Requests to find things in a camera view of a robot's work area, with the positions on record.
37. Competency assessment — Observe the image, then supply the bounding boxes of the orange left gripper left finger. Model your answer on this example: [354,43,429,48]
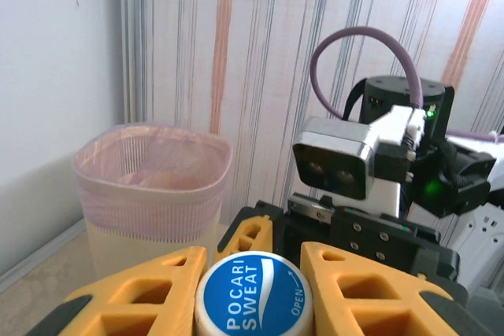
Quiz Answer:
[25,246,208,336]

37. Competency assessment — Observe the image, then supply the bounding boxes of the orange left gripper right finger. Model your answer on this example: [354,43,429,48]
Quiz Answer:
[301,240,480,336]

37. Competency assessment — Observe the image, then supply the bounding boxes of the clear bottle blue white label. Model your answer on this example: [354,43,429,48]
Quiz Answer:
[193,251,316,336]

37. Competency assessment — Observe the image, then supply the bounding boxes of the beige mesh waste bin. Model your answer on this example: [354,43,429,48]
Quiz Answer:
[72,122,234,280]

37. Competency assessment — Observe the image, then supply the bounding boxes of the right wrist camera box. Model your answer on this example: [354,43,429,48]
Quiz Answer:
[291,105,428,217]

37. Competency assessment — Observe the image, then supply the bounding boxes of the aluminium back frame rail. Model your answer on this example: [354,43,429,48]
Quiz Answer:
[0,217,88,294]

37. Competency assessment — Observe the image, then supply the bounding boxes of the right robot arm with camera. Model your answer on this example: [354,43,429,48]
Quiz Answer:
[143,0,504,234]

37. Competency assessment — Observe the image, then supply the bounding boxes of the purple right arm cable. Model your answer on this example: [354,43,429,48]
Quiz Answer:
[309,27,504,142]

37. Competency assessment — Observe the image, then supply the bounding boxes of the aluminium corner post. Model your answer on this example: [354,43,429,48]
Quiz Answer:
[119,0,147,127]

